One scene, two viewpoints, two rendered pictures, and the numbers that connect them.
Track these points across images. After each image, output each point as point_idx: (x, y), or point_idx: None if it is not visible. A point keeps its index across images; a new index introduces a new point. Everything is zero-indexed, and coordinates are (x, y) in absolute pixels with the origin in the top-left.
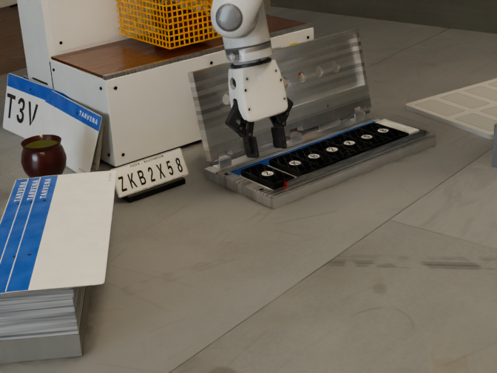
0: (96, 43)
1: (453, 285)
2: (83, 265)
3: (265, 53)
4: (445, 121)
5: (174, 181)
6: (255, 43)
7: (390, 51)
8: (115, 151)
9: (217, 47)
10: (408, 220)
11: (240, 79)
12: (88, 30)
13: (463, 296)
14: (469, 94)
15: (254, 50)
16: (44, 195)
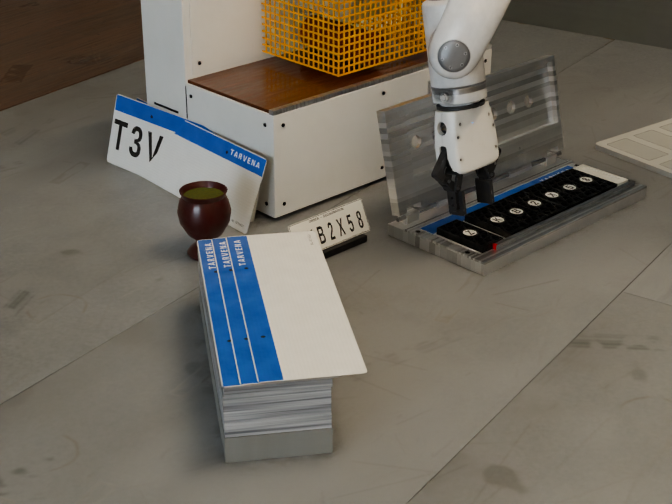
0: (237, 63)
1: None
2: (333, 350)
3: (482, 95)
4: (648, 166)
5: (355, 239)
6: (472, 83)
7: None
8: (276, 199)
9: (391, 74)
10: (644, 293)
11: (453, 124)
12: (229, 47)
13: None
14: (666, 132)
15: (470, 91)
16: (243, 261)
